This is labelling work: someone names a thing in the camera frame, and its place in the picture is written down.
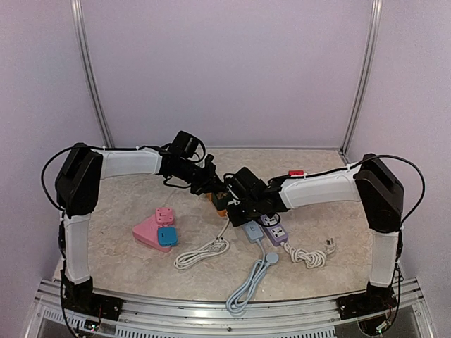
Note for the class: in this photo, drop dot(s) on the left aluminium corner post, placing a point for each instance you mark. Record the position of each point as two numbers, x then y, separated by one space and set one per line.
92 88

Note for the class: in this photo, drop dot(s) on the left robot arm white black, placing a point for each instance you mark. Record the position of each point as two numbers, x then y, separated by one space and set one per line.
78 182

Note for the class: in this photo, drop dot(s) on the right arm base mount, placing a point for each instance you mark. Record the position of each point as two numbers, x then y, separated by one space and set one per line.
372 300

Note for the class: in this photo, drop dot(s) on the pink triangular power strip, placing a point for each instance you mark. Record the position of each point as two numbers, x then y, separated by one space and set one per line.
147 233

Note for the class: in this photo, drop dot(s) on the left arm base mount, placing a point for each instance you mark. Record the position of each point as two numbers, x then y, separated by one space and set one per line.
80 298

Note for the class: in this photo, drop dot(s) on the right aluminium corner post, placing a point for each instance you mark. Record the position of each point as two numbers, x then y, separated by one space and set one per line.
365 72

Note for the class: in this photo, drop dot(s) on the orange power strip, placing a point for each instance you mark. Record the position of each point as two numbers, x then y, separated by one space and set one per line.
222 213

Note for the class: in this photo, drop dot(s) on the light blue power strip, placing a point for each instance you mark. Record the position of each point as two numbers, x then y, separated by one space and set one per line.
253 231

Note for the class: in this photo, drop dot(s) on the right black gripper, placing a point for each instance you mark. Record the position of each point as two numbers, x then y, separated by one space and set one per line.
238 210

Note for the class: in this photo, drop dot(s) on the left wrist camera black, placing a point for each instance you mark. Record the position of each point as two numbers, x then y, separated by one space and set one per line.
185 146

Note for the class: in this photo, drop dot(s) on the aluminium front rail frame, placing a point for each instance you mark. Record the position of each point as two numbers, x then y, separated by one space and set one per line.
146 316

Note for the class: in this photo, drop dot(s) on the pink square plug adapter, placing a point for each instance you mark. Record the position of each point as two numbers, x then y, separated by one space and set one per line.
164 216

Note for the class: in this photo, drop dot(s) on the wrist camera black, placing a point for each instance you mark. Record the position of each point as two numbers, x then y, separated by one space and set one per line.
185 146
245 185

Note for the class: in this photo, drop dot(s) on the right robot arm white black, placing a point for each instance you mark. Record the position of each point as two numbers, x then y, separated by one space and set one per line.
368 182

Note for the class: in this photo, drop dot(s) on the red cube adapter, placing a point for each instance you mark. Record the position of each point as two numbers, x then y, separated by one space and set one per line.
296 172

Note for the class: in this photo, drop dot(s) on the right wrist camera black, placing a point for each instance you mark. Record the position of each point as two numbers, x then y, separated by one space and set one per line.
245 185

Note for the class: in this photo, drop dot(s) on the blue square plug adapter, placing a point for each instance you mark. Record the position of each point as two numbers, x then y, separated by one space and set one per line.
167 236

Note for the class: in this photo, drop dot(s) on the dark green cube adapter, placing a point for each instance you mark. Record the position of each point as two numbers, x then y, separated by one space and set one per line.
220 200

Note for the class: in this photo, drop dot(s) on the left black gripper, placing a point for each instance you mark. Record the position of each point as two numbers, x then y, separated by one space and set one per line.
208 184

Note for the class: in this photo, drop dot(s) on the aluminium corner post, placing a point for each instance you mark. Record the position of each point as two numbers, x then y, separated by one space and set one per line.
365 72
92 88

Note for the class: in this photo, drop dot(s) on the purple power strip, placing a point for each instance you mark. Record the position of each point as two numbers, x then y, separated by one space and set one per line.
273 229

